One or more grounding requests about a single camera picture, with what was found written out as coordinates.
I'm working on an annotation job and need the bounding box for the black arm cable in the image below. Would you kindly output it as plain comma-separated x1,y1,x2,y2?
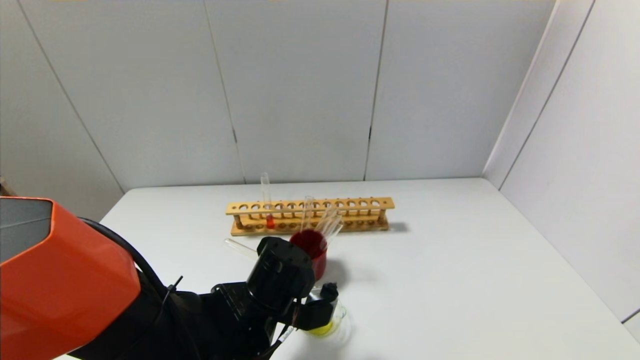
80,217,172,302

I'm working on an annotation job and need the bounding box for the red plastic cup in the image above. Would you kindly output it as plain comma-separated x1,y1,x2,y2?
290,229,329,282

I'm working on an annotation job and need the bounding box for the clear glass beaker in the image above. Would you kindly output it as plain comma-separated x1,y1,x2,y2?
300,290,354,347

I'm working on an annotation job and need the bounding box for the test tube with yellow pigment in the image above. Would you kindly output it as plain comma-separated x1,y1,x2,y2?
223,238,259,260

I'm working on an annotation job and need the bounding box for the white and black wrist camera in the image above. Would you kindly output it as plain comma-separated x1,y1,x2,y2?
292,282,340,332

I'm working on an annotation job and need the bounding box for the empty glass test tube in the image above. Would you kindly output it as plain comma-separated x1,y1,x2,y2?
316,205,339,237
300,195,315,234
323,215,345,246

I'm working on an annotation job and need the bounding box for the test tube with red pigment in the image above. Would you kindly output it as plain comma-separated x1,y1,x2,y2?
260,173,276,230

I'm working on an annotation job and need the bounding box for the wooden test tube rack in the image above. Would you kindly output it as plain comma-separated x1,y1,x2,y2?
225,197,395,237

